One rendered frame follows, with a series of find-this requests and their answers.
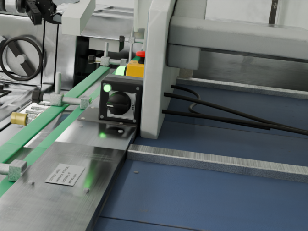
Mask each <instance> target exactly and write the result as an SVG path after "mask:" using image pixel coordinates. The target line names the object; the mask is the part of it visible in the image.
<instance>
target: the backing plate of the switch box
mask: <svg viewBox="0 0 308 231"><path fill-rule="evenodd" d="M98 115H99V108H97V107H88V108H87V109H86V110H85V111H84V112H83V113H82V114H81V116H80V117H79V118H78V119H77V120H81V121H91V122H98V123H106V124H113V125H120V126H128V127H137V124H130V123H123V122H116V121H105V120H99V119H98Z"/></svg>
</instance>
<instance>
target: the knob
mask: <svg viewBox="0 0 308 231"><path fill-rule="evenodd" d="M106 107H107V108H108V109H109V111H110V112H111V113H112V114H114V115H117V116H120V115H123V114H125V113H127V112H128V111H129V109H130V107H131V100H130V97H129V96H128V95H127V94H126V93H124V92H115V93H113V94H112V95H111V96H110V97H109V99H108V102H107V103H106Z"/></svg>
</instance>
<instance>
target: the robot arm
mask: <svg viewBox="0 0 308 231"><path fill-rule="evenodd" d="M77 2H80V0H0V11H5V12H12V13H13V14H14V13H25V12H26V13H27V15H28V16H29V18H30V19H31V21H32V22H33V24H34V25H35V26H36V25H42V18H43V20H45V21H47V22H49V23H52V24H62V20H61V16H62V14H61V13H56V12H57V9H56V8H57V6H58V5H61V4H62V3H65V4H68V3H77ZM53 14H54V15H53Z"/></svg>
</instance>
